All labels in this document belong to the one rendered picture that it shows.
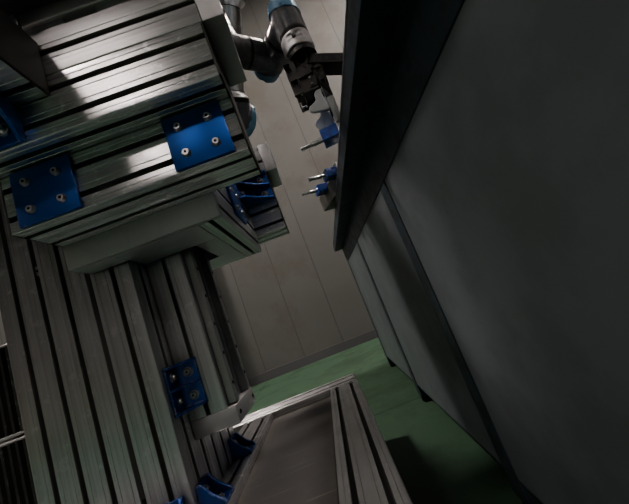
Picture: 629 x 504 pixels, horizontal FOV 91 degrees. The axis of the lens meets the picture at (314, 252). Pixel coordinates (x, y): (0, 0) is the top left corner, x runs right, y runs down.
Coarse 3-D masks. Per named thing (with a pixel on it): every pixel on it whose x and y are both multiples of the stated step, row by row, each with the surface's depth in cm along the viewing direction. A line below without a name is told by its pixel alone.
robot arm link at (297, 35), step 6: (294, 30) 71; (300, 30) 71; (306, 30) 72; (288, 36) 72; (294, 36) 71; (300, 36) 71; (306, 36) 71; (282, 42) 73; (288, 42) 71; (294, 42) 71; (300, 42) 71; (306, 42) 71; (312, 42) 72; (282, 48) 74; (288, 48) 72; (288, 54) 73
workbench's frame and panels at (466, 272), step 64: (384, 0) 34; (448, 0) 28; (512, 0) 22; (576, 0) 18; (384, 64) 44; (448, 64) 31; (512, 64) 24; (576, 64) 19; (384, 128) 53; (448, 128) 35; (512, 128) 26; (576, 128) 21; (384, 192) 67; (448, 192) 41; (512, 192) 29; (576, 192) 23; (384, 256) 90; (448, 256) 48; (512, 256) 33; (576, 256) 25; (384, 320) 137; (448, 320) 58; (512, 320) 37; (576, 320) 27; (448, 384) 75; (512, 384) 43; (576, 384) 30; (512, 448) 52; (576, 448) 34
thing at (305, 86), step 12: (300, 48) 70; (312, 48) 72; (288, 60) 73; (300, 60) 73; (288, 72) 74; (300, 72) 70; (312, 72) 70; (324, 72) 68; (300, 84) 70; (312, 84) 69; (300, 96) 70; (312, 96) 72
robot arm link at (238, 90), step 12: (228, 0) 94; (240, 0) 96; (228, 12) 96; (240, 12) 99; (240, 24) 100; (240, 84) 104; (240, 96) 104; (240, 108) 105; (252, 108) 109; (252, 120) 109; (252, 132) 113
